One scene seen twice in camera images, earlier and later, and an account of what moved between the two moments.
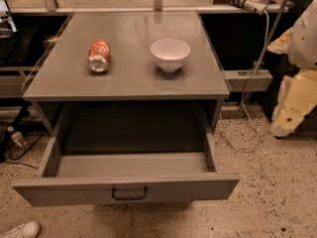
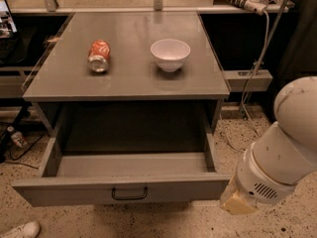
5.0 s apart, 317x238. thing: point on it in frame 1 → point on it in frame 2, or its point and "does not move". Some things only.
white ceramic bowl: (169, 54) does not move
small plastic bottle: (17, 137) does not move
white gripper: (304, 44) → (257, 180)
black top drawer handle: (113, 193) does not move
